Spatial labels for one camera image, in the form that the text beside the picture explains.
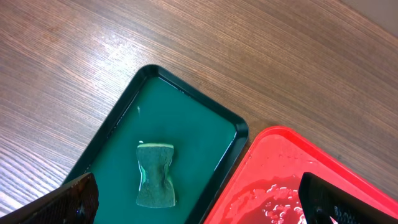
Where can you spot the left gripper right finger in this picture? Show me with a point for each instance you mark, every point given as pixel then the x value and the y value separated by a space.
pixel 324 203

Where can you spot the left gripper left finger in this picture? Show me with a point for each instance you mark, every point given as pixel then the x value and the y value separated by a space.
pixel 74 202

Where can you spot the green yellow sponge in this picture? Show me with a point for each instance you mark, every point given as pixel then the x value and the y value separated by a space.
pixel 156 189

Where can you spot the red plastic tray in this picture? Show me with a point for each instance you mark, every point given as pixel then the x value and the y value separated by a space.
pixel 264 187

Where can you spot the dark green tray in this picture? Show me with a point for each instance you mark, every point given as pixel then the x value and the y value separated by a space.
pixel 158 107

